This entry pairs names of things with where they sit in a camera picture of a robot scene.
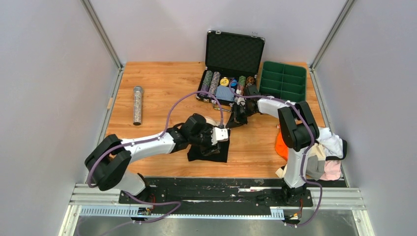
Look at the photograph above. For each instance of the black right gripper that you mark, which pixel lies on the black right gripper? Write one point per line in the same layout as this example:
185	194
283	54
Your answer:
235	114

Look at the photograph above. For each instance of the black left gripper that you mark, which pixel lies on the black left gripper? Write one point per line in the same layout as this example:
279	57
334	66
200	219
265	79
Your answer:
209	150

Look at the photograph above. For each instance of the black underwear cream waistband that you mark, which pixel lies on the black underwear cream waistband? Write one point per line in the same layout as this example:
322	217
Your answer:
221	157

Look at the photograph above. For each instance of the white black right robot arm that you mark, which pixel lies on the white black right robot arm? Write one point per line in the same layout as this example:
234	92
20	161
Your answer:
297	124

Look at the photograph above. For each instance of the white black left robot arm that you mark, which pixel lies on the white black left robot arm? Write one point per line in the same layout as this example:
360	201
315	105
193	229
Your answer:
107	164

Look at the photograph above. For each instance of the orange garment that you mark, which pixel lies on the orange garment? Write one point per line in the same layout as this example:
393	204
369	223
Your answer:
280	147

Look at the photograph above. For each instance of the black poker chip case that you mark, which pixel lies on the black poker chip case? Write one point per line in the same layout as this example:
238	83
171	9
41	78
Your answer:
233	56

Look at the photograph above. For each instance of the green divided tray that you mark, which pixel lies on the green divided tray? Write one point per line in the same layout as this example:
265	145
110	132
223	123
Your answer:
284	81

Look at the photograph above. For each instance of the cream white garment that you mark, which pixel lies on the cream white garment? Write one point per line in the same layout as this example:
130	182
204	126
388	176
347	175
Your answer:
281	171

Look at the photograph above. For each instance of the clear tube of chips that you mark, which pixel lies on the clear tube of chips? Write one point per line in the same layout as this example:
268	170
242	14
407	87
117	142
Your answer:
138	104

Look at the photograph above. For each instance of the grey garment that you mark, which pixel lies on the grey garment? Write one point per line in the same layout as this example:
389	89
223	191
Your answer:
316	162

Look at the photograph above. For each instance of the black garment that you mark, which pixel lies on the black garment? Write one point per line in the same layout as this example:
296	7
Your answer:
344	152

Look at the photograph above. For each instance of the pink garment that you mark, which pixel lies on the pink garment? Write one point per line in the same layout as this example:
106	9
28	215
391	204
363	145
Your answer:
332	170

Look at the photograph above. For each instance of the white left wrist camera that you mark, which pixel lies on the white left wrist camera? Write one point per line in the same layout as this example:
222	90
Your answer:
219	135

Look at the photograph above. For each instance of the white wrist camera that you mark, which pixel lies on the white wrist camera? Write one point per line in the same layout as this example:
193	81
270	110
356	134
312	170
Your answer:
219	135
240	101

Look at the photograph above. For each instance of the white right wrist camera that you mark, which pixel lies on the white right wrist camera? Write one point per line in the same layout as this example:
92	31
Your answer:
240	101

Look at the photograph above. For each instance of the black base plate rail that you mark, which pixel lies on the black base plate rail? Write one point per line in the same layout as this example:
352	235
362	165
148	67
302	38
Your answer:
218	196

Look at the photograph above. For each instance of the aluminium frame rail front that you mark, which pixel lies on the aluminium frame rail front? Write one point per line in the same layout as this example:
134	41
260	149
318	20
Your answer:
92	202

